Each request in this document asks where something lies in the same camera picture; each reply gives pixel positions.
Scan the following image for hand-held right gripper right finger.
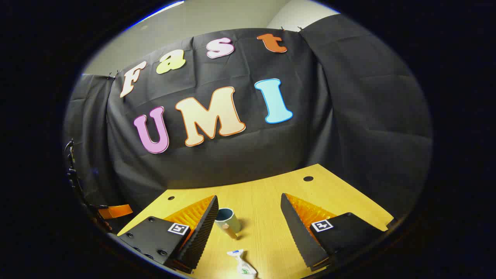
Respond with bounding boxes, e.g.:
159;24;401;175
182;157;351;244
281;193;392;272

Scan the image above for white toothpaste tube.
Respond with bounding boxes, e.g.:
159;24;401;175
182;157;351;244
227;249;258;279

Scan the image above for black backdrop cloth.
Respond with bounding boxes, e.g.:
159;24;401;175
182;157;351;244
64;15;432;233

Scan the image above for pale green cup wooden handle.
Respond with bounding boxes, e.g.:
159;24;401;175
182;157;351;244
215;208;241;239

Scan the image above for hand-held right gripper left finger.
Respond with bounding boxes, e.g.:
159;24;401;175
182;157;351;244
116;195;219;274

